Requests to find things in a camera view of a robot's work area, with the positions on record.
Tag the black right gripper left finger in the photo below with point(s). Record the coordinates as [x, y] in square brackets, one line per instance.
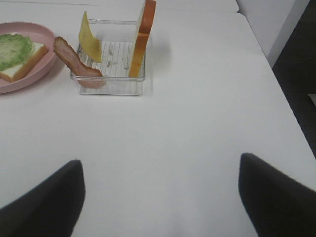
[51, 209]

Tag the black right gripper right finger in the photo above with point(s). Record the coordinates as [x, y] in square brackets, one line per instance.
[277, 205]

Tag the bread slice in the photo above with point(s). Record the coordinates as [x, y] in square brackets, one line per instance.
[17, 72]
[144, 25]

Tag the green lettuce leaf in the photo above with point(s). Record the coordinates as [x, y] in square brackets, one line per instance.
[14, 49]

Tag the yellow cheese slice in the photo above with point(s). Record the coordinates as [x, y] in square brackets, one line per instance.
[90, 44]

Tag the clear right plastic tray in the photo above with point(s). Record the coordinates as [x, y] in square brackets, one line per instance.
[116, 38]

